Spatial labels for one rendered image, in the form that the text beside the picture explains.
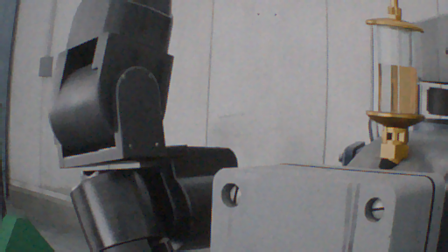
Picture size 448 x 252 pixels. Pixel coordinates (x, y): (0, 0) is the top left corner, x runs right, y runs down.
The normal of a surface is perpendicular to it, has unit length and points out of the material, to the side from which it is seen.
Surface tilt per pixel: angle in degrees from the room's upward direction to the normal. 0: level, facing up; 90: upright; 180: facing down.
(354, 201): 90
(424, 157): 29
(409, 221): 90
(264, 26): 90
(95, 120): 116
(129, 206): 62
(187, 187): 43
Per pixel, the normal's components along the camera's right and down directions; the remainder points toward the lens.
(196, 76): -0.64, 0.01
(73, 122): -0.61, 0.45
